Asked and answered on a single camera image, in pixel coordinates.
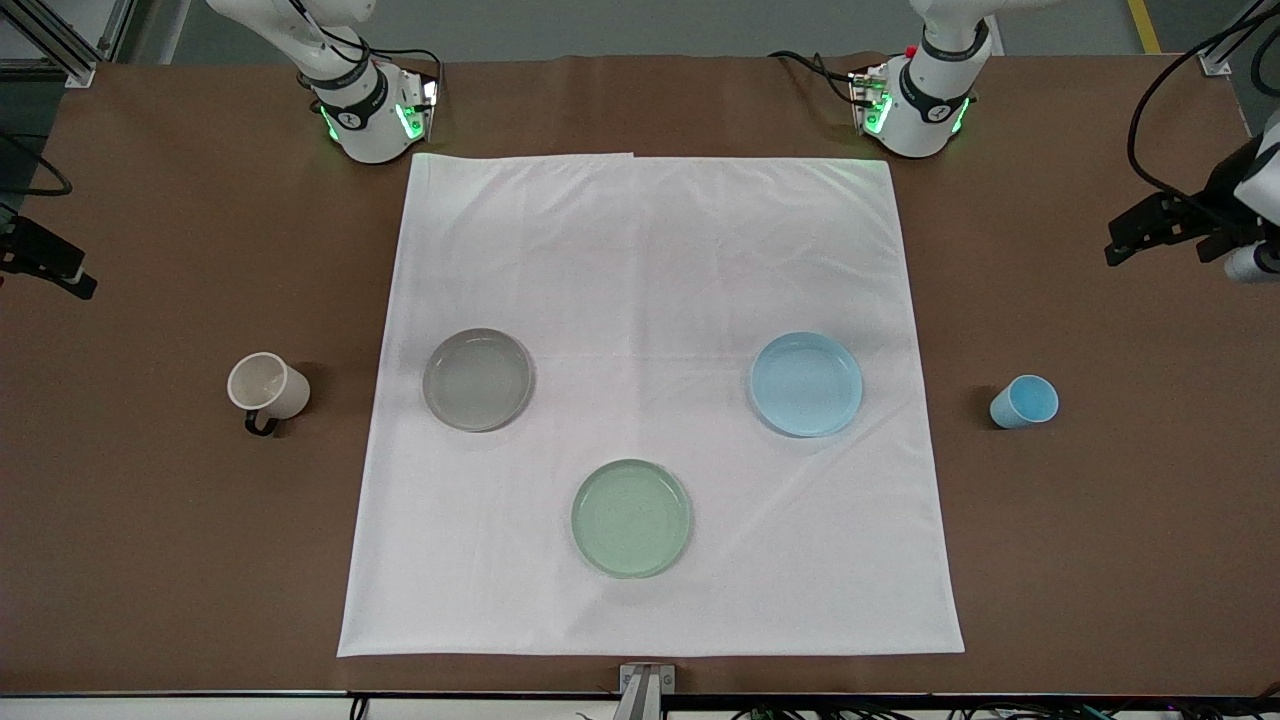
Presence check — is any blue cup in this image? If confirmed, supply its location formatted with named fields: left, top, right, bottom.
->
left=990, top=375, right=1059, bottom=430

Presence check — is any white mug with black handle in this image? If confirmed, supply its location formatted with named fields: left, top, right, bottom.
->
left=227, top=352, right=311, bottom=437

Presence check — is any blue plate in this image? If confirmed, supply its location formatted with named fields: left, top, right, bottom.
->
left=750, top=332, right=864, bottom=438

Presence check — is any gray plate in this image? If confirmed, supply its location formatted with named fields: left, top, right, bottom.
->
left=422, top=328, right=534, bottom=433

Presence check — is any green plate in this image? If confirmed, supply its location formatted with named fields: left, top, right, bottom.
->
left=571, top=459, right=693, bottom=579

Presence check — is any white cloth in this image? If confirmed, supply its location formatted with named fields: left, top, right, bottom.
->
left=337, top=152, right=966, bottom=658

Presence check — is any aluminium frame profile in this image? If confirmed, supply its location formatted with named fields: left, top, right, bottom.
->
left=0, top=0, right=137, bottom=89
left=1198, top=0, right=1280, bottom=77

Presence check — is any black left arm base cable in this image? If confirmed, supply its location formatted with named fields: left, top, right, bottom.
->
left=767, top=49, right=867, bottom=107

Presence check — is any black arm base cable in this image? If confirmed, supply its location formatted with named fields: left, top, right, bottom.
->
left=767, top=49, right=867, bottom=107
left=288, top=0, right=445, bottom=87

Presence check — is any black right arm base cable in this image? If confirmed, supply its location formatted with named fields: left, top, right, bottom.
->
left=288, top=0, right=445, bottom=87

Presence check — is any grey metal table bracket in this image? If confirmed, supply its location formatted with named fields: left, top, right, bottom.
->
left=619, top=663, right=677, bottom=720

